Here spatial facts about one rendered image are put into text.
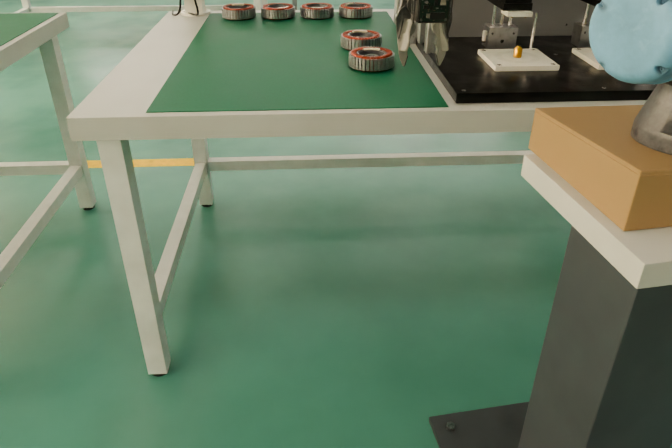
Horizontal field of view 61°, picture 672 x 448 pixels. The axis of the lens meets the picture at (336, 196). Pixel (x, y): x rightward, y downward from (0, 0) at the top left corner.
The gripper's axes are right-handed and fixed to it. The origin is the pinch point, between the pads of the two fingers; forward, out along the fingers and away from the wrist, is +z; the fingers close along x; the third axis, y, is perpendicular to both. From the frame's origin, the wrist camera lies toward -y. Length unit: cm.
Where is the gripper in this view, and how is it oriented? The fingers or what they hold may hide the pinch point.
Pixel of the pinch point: (420, 58)
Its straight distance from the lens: 117.7
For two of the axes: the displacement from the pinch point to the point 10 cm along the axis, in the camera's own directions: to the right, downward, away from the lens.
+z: 0.0, 8.7, 4.9
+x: 10.0, -0.3, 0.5
